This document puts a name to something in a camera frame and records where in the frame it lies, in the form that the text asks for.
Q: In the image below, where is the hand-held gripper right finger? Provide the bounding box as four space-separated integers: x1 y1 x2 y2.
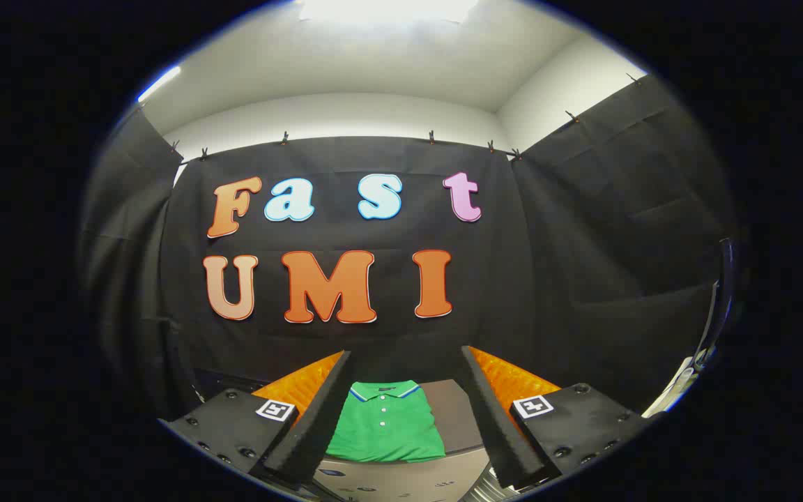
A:
461 345 655 490

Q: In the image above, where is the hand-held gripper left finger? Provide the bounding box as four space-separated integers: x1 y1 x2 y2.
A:
159 350 353 489

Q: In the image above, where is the green polo shirt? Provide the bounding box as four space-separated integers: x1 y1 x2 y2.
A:
325 380 446 463

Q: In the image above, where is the grey cabinet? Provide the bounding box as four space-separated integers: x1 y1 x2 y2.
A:
314 379 496 502

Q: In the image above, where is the black backdrop cloth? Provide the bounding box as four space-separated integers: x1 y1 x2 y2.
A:
77 73 737 426

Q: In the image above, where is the white board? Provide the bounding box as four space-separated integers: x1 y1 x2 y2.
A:
642 356 698 419

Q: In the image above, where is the row of small black clips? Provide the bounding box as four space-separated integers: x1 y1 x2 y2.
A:
170 72 643 162

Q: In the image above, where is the ceiling light panel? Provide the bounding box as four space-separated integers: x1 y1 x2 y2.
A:
137 65 183 104

